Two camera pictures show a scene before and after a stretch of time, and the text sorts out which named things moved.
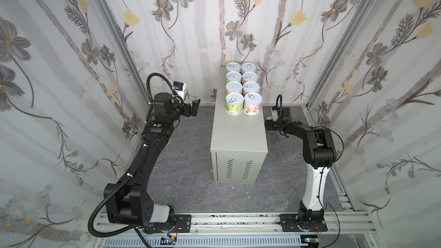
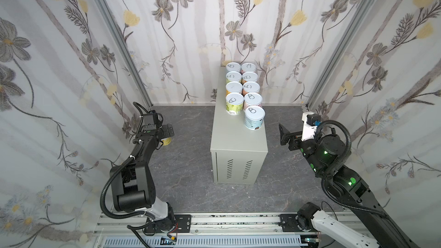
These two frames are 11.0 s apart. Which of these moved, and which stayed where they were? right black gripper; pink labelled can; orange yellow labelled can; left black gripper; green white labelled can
Moved: left black gripper; right black gripper
Stayed: pink labelled can; green white labelled can; orange yellow labelled can
